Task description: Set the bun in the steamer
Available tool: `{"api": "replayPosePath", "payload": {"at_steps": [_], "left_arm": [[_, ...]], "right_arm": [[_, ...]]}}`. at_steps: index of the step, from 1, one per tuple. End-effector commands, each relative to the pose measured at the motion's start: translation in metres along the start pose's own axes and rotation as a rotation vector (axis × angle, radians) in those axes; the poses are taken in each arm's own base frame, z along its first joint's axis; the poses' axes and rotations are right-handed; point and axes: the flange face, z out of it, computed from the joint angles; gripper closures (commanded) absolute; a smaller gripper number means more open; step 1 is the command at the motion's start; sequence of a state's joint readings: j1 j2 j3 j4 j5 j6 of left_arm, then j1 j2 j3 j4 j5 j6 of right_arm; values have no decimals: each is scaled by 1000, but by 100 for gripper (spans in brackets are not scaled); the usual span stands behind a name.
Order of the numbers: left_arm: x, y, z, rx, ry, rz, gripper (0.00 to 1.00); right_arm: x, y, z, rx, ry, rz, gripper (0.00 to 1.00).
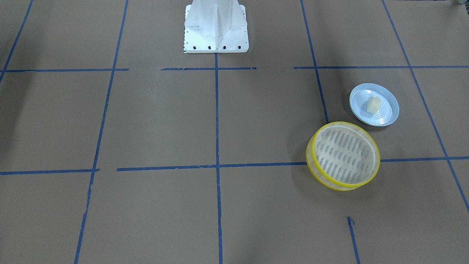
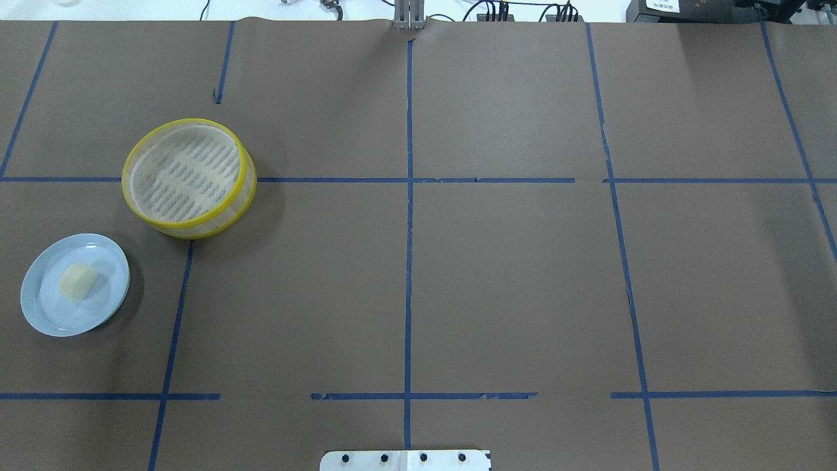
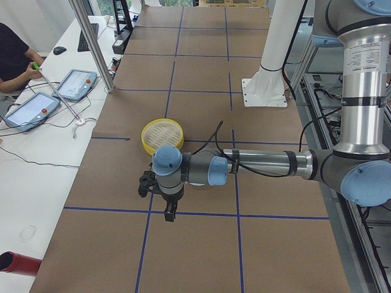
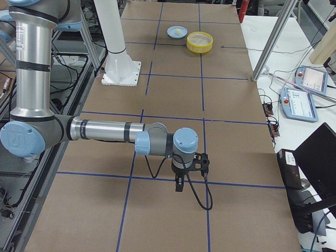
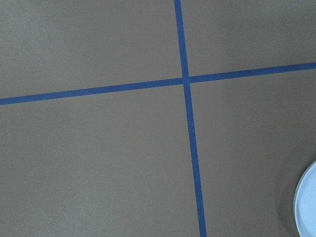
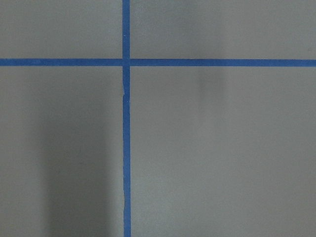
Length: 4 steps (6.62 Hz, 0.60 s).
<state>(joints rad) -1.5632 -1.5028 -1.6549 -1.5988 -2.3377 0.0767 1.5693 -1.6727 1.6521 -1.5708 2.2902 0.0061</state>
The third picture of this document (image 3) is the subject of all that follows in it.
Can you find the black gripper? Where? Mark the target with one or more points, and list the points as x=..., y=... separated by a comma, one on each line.
x=171, y=198

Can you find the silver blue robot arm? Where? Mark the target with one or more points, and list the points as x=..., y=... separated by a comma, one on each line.
x=357, y=167

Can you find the yellow round steamer basket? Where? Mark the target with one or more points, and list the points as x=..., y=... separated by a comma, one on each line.
x=161, y=132

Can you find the far blue teach pendant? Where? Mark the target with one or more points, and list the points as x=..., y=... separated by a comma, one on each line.
x=77, y=84

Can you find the blue teach pendant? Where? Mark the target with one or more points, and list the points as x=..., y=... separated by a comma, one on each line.
x=32, y=112
x=77, y=84

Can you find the red cylinder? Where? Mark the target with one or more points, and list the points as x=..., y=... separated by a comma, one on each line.
x=16, y=263

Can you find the near blue teach pendant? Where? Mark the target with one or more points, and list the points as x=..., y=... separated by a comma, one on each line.
x=32, y=112

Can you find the black box on desk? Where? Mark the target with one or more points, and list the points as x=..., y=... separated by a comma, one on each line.
x=121, y=41

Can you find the black computer mouse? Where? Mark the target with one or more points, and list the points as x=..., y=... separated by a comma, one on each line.
x=59, y=50

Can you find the person in black shirt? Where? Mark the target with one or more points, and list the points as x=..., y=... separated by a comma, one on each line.
x=16, y=62

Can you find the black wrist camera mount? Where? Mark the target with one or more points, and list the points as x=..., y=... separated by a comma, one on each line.
x=148, y=184

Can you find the aluminium frame post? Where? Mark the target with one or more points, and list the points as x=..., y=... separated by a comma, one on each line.
x=86, y=28

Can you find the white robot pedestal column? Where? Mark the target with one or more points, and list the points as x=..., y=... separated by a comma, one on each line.
x=266, y=88

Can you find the green handled metal rod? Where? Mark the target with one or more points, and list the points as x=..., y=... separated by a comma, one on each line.
x=79, y=120

